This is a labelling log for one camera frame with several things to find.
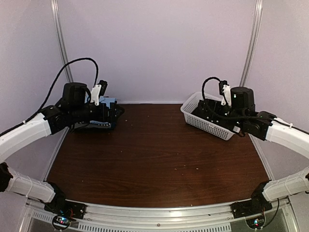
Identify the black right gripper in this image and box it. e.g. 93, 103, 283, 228
198, 99, 245, 130

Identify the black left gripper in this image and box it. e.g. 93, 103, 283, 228
70, 102, 124, 123

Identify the black long sleeve shirt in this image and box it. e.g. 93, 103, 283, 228
192, 98, 230, 121

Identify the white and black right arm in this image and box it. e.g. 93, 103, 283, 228
193, 84, 309, 214

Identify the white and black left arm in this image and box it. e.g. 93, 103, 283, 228
0, 81, 125, 215

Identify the light blue folded shirt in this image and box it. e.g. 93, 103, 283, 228
99, 96, 117, 108

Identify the white plastic mesh basket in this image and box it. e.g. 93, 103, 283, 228
180, 92, 234, 141

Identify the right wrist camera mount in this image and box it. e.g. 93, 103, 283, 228
219, 80, 231, 107

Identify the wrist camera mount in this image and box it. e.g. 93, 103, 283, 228
219, 80, 231, 107
90, 80, 108, 106

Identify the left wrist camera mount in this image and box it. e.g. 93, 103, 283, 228
90, 80, 108, 106

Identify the right aluminium corner post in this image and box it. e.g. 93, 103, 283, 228
239, 0, 263, 87

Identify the aluminium corner post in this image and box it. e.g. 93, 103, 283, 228
239, 0, 263, 87
50, 0, 74, 84

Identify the aluminium front rail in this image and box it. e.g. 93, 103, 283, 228
17, 198, 300, 232

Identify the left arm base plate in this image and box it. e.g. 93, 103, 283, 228
40, 200, 86, 231

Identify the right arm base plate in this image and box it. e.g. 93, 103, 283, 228
231, 199, 272, 230

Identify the left aluminium corner post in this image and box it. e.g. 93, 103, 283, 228
50, 0, 74, 84

